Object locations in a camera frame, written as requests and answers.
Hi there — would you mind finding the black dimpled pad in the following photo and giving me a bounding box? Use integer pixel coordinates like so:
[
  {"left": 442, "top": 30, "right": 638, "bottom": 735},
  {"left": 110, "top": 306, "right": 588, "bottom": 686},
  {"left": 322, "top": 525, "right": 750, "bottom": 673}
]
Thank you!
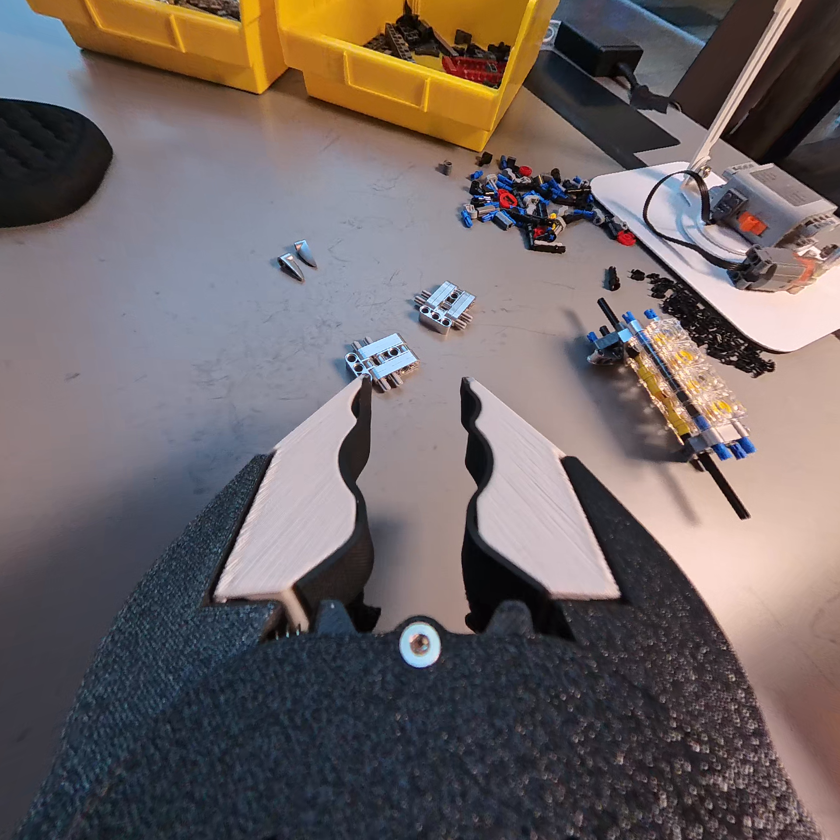
[{"left": 0, "top": 99, "right": 114, "bottom": 228}]

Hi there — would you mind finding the clear yellow gear assembly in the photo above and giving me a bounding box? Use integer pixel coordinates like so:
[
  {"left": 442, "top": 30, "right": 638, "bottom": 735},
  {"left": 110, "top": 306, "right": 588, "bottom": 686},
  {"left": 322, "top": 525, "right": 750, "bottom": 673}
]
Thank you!
[{"left": 584, "top": 298, "right": 756, "bottom": 522}]

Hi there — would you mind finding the small grey beam assembly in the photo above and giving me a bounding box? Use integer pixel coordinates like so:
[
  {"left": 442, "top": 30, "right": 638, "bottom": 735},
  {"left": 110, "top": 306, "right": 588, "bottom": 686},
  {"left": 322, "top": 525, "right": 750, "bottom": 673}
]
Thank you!
[
  {"left": 346, "top": 335, "right": 418, "bottom": 391},
  {"left": 414, "top": 281, "right": 476, "bottom": 332}
]

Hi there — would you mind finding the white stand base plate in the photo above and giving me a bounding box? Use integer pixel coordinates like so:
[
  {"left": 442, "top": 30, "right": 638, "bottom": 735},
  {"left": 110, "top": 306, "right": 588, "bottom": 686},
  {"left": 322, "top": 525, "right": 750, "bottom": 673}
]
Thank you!
[{"left": 591, "top": 0, "right": 840, "bottom": 353}]

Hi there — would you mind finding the pile of grey building parts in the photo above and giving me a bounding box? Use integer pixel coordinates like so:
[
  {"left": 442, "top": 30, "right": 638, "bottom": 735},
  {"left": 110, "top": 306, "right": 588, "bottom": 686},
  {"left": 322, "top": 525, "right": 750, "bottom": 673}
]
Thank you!
[{"left": 155, "top": 0, "right": 244, "bottom": 21}]

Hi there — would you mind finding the pile of black building parts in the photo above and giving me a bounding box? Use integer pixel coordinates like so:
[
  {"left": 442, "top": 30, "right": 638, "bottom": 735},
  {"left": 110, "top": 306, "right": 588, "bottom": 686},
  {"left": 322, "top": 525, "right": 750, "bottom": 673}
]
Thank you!
[{"left": 365, "top": 7, "right": 513, "bottom": 86}]

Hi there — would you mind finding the yellow bin with grey parts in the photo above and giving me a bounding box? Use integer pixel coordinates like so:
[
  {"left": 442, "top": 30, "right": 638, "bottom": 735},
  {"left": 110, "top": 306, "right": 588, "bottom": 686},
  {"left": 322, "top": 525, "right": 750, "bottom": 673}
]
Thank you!
[{"left": 29, "top": 0, "right": 287, "bottom": 95}]

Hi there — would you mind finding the black power adapter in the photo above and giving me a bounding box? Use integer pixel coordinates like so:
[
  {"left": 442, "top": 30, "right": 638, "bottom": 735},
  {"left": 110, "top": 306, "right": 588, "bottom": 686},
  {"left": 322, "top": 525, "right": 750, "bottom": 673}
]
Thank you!
[{"left": 554, "top": 20, "right": 683, "bottom": 112}]

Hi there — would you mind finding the pile of black pins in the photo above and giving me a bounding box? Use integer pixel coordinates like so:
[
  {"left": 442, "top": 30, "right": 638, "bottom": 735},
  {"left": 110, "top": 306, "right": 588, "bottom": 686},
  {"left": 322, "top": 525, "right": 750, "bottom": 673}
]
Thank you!
[{"left": 604, "top": 267, "right": 775, "bottom": 379}]

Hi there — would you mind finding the black office chair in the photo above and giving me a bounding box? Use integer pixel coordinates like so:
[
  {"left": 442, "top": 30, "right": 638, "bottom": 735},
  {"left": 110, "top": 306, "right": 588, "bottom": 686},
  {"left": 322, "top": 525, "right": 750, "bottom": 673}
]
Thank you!
[{"left": 670, "top": 0, "right": 840, "bottom": 172}]

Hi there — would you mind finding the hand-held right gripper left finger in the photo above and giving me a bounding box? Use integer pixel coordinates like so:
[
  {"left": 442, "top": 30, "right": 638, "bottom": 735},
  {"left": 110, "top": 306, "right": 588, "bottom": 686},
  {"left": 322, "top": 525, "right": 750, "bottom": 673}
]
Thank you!
[{"left": 210, "top": 377, "right": 378, "bottom": 634}]

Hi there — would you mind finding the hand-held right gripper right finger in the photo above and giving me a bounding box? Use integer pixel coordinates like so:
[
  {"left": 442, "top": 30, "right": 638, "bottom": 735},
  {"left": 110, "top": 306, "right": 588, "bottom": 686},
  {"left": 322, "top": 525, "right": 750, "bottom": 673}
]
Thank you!
[{"left": 460, "top": 380, "right": 626, "bottom": 634}]

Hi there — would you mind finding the pile of small coloured pieces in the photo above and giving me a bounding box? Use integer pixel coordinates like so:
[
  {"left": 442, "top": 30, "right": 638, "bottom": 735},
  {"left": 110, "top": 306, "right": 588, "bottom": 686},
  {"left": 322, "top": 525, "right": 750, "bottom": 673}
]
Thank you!
[{"left": 437, "top": 151, "right": 637, "bottom": 253}]

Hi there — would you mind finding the grey battery box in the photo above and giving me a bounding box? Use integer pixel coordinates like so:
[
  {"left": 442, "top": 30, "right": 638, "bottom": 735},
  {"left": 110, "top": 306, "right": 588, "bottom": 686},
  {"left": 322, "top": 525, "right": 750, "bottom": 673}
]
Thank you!
[{"left": 716, "top": 164, "right": 840, "bottom": 250}]

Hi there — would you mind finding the yellow bin with black parts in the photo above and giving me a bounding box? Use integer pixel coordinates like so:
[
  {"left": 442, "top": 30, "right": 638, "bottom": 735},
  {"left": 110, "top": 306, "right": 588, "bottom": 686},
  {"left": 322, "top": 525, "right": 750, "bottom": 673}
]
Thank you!
[{"left": 276, "top": 0, "right": 559, "bottom": 152}]

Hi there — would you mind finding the grey toy motor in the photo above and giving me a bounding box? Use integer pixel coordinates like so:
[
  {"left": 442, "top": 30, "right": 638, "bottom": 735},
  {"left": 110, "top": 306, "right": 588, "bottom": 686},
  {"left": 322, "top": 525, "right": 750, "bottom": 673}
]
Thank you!
[{"left": 729, "top": 243, "right": 840, "bottom": 292}]

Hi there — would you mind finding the black flat mat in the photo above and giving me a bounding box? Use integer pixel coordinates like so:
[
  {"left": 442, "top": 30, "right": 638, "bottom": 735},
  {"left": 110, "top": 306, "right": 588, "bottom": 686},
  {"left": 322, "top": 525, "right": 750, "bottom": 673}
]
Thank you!
[{"left": 528, "top": 50, "right": 683, "bottom": 169}]

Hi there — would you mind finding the red building part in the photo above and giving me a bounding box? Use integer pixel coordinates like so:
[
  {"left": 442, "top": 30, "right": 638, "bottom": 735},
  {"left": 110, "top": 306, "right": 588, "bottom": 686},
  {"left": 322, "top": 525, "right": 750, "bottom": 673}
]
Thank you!
[{"left": 444, "top": 53, "right": 506, "bottom": 86}]

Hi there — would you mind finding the grey desk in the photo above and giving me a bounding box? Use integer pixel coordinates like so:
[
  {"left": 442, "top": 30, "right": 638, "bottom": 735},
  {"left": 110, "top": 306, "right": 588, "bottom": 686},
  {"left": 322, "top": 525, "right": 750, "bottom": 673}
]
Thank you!
[{"left": 0, "top": 0, "right": 840, "bottom": 840}]

